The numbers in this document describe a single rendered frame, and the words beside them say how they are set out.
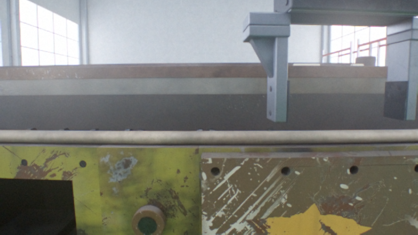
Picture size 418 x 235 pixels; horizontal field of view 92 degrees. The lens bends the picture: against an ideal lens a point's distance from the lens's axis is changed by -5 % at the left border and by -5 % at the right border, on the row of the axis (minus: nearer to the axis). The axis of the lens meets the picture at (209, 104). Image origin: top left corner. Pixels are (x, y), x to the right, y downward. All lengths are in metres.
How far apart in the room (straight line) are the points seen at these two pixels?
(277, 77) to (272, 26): 0.05
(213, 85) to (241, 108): 0.07
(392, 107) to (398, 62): 0.05
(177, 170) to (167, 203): 0.06
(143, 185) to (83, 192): 0.10
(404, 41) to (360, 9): 0.07
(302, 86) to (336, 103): 0.07
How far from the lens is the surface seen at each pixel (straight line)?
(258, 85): 0.41
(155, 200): 0.38
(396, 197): 0.44
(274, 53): 0.22
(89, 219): 0.44
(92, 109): 0.46
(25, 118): 0.54
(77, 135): 0.40
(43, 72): 0.51
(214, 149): 0.33
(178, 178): 0.35
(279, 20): 0.22
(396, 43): 0.30
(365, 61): 0.57
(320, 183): 0.36
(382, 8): 0.26
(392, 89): 0.29
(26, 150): 0.45
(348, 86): 0.47
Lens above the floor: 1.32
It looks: 5 degrees down
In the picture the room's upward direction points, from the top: straight up
